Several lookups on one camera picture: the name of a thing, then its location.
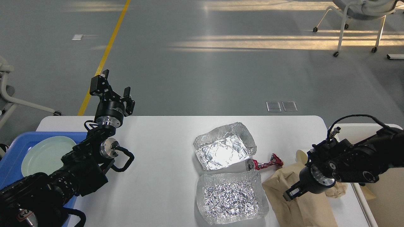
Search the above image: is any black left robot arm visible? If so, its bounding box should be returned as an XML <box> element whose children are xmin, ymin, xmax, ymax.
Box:
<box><xmin>1</xmin><ymin>69</ymin><xmax>135</xmax><ymax>227</ymax></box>

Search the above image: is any white paper cup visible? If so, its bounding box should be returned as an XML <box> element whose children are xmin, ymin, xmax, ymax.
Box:
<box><xmin>295</xmin><ymin>150</ymin><xmax>308</xmax><ymax>164</ymax></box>

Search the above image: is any white bar on floor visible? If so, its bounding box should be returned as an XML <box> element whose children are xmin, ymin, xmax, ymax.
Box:
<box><xmin>387</xmin><ymin>54</ymin><xmax>404</xmax><ymax>60</ymax></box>

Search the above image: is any crushed red soda can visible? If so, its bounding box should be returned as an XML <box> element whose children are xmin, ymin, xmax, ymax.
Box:
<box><xmin>245</xmin><ymin>153</ymin><xmax>284</xmax><ymax>171</ymax></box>

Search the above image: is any upper aluminium foil tray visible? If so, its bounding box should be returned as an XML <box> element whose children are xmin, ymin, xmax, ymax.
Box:
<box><xmin>193</xmin><ymin>122</ymin><xmax>257</xmax><ymax>171</ymax></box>

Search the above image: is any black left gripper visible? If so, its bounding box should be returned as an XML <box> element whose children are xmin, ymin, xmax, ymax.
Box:
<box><xmin>89</xmin><ymin>69</ymin><xmax>135</xmax><ymax>128</ymax></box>

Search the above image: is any white plastic bin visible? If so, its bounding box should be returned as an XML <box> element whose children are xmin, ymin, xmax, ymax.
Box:
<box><xmin>336</xmin><ymin>123</ymin><xmax>404</xmax><ymax>227</ymax></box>

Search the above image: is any blue plastic tray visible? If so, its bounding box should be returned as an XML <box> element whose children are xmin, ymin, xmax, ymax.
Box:
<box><xmin>1</xmin><ymin>132</ymin><xmax>93</xmax><ymax>227</ymax></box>

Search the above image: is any aluminium foil tray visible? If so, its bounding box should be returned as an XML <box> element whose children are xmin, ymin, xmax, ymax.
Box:
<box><xmin>193</xmin><ymin>122</ymin><xmax>257</xmax><ymax>171</ymax></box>
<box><xmin>196</xmin><ymin>170</ymin><xmax>269</xmax><ymax>224</ymax></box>

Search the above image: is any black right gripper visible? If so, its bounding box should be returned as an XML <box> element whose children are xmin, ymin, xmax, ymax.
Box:
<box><xmin>283</xmin><ymin>166</ymin><xmax>336</xmax><ymax>201</ymax></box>

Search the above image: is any white office chair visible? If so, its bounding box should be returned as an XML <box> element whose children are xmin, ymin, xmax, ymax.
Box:
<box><xmin>312</xmin><ymin>0</ymin><xmax>398</xmax><ymax>57</ymax></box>

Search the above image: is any white chair at left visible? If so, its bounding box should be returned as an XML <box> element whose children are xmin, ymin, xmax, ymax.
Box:
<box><xmin>0</xmin><ymin>56</ymin><xmax>62</xmax><ymax>128</ymax></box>

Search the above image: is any light green plate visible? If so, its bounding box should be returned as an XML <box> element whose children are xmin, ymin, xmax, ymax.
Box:
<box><xmin>21</xmin><ymin>136</ymin><xmax>76</xmax><ymax>177</ymax></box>

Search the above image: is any lower aluminium foil tray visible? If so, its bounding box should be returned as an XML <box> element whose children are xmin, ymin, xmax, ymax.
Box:
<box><xmin>196</xmin><ymin>170</ymin><xmax>269</xmax><ymax>224</ymax></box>

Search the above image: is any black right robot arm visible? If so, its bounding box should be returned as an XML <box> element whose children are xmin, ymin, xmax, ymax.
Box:
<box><xmin>283</xmin><ymin>115</ymin><xmax>404</xmax><ymax>201</ymax></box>

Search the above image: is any brown paper bag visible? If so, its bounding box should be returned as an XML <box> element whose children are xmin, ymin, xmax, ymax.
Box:
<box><xmin>262</xmin><ymin>162</ymin><xmax>338</xmax><ymax>227</ymax></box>

